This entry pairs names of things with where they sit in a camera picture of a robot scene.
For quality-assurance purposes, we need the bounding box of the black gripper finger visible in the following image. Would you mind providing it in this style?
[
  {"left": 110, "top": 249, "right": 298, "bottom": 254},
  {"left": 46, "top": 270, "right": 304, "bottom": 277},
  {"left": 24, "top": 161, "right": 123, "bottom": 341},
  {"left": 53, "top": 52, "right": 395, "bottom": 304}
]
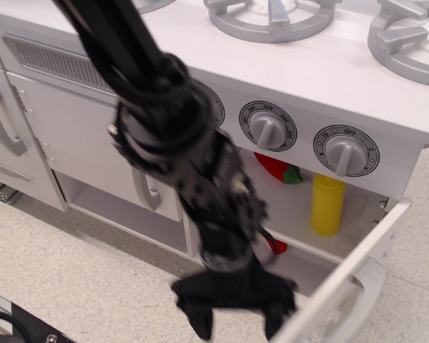
[
  {"left": 263, "top": 305, "right": 293, "bottom": 340},
  {"left": 178, "top": 303, "right": 213, "bottom": 340}
]

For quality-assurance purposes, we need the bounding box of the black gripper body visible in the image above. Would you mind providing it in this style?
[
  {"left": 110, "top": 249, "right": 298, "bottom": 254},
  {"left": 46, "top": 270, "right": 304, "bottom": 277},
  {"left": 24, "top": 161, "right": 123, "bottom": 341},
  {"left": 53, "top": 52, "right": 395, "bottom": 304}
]
[{"left": 172, "top": 250, "right": 296, "bottom": 317}]

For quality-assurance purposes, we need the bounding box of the white oven door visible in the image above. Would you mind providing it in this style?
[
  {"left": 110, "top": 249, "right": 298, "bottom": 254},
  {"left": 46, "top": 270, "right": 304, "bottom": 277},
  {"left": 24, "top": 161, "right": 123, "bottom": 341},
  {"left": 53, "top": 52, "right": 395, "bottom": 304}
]
[{"left": 271, "top": 198, "right": 412, "bottom": 342}]

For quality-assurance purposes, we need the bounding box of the silver oven door handle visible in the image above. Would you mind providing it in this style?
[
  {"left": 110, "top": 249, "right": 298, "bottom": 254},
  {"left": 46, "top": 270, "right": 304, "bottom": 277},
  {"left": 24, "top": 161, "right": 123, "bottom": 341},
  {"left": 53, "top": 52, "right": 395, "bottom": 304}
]
[{"left": 309, "top": 257, "right": 387, "bottom": 343}]

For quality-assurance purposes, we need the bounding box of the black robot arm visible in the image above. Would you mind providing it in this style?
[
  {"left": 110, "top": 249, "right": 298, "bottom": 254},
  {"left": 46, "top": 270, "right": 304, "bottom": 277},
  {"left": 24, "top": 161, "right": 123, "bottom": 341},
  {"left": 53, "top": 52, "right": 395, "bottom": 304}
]
[{"left": 56, "top": 1, "right": 296, "bottom": 340}]

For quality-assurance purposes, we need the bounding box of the red toy on lower shelf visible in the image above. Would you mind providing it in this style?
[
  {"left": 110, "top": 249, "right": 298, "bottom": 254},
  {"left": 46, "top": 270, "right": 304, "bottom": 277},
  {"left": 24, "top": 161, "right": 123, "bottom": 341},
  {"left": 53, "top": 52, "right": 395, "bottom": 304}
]
[{"left": 266, "top": 239, "right": 288, "bottom": 255}]

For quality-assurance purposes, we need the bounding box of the red toy pepper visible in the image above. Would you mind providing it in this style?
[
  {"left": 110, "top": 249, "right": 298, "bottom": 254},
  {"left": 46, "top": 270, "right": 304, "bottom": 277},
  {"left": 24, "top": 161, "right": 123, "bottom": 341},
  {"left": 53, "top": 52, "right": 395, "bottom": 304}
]
[{"left": 254, "top": 152, "right": 303, "bottom": 184}]

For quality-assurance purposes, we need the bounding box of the yellow toy bottle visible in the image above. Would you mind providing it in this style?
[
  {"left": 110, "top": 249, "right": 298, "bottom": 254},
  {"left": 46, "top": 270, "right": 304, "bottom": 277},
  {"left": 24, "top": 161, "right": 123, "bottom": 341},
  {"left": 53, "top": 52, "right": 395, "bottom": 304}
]
[{"left": 310, "top": 174, "right": 345, "bottom": 237}]

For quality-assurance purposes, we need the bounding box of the middle grey temperature knob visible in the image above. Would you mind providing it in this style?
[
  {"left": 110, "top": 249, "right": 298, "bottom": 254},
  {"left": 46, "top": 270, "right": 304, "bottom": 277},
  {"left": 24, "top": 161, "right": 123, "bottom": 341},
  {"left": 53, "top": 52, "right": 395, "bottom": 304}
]
[{"left": 239, "top": 101, "right": 297, "bottom": 151}]

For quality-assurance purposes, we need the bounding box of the left grey timer knob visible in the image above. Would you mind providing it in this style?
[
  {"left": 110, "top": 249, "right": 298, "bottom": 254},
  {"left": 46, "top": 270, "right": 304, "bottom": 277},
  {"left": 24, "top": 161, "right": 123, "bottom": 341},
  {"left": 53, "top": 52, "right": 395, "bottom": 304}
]
[{"left": 203, "top": 84, "right": 225, "bottom": 126}]

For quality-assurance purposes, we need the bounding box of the grey timer knob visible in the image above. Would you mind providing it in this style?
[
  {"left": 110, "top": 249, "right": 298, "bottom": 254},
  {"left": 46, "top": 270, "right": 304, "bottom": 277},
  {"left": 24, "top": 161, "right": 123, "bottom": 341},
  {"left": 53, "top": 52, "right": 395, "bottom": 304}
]
[
  {"left": 203, "top": 84, "right": 225, "bottom": 126},
  {"left": 313, "top": 125, "right": 380, "bottom": 177}
]

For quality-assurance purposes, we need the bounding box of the right grey timer knob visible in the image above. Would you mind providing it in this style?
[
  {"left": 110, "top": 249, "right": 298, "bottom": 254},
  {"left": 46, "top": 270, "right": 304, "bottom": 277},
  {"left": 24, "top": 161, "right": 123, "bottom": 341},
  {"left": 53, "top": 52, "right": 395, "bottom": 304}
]
[{"left": 313, "top": 125, "right": 380, "bottom": 177}]

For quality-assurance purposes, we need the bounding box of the white toy kitchen unit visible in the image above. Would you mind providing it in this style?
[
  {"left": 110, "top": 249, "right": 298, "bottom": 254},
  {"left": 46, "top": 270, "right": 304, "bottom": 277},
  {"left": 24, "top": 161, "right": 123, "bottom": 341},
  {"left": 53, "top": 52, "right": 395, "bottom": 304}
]
[{"left": 0, "top": 1, "right": 429, "bottom": 342}]

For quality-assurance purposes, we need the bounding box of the white cabinet door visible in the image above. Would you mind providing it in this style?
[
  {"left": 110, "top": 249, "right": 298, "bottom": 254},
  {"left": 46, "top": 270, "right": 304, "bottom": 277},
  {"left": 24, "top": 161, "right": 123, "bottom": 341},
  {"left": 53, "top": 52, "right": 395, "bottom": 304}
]
[
  {"left": 0, "top": 70, "right": 66, "bottom": 211},
  {"left": 8, "top": 72, "right": 182, "bottom": 222}
]

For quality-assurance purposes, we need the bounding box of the left white cabinet door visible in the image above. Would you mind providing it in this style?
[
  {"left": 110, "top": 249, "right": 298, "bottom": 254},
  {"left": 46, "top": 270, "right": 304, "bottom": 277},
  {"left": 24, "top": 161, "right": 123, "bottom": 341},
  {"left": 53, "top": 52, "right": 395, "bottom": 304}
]
[{"left": 0, "top": 70, "right": 66, "bottom": 211}]

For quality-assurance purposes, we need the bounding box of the middle silver stove burner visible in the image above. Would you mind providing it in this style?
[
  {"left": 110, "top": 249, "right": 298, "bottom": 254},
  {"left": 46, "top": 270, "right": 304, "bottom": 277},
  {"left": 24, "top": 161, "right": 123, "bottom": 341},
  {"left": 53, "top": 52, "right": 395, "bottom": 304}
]
[{"left": 203, "top": 1, "right": 340, "bottom": 44}]

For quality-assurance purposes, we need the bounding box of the silver stove burner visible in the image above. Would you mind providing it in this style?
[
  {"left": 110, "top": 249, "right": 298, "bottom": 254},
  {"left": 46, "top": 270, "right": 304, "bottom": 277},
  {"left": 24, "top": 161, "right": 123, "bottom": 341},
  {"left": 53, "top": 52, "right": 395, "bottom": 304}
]
[
  {"left": 203, "top": 1, "right": 340, "bottom": 44},
  {"left": 368, "top": 1, "right": 429, "bottom": 86}
]

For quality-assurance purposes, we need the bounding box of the silver vent grille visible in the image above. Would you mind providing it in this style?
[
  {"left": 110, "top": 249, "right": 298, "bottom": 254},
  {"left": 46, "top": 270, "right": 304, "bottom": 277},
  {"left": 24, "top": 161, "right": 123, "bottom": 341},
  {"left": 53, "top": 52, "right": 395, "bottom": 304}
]
[{"left": 2, "top": 34, "right": 114, "bottom": 94}]

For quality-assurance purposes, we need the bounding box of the right silver stove burner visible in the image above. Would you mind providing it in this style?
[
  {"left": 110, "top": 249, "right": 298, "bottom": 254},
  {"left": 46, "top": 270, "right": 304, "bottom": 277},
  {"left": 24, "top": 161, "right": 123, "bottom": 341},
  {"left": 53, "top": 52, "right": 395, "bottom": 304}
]
[{"left": 368, "top": 1, "right": 429, "bottom": 86}]

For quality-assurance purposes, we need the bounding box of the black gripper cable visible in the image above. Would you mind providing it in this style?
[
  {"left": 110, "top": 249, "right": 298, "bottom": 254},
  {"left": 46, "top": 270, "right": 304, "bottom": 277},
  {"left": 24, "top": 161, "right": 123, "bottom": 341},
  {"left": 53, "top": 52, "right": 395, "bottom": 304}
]
[{"left": 259, "top": 228, "right": 282, "bottom": 265}]

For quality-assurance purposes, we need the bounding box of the silver cabinet door handle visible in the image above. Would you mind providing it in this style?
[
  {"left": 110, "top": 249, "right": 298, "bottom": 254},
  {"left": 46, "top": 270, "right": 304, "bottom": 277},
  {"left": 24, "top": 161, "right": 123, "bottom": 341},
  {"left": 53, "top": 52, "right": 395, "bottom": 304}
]
[{"left": 132, "top": 169, "right": 162, "bottom": 212}]

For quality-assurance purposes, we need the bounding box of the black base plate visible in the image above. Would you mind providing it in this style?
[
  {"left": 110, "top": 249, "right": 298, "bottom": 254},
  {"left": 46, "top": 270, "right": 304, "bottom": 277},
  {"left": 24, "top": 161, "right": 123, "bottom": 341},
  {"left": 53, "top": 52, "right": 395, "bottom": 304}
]
[{"left": 0, "top": 304, "right": 75, "bottom": 343}]

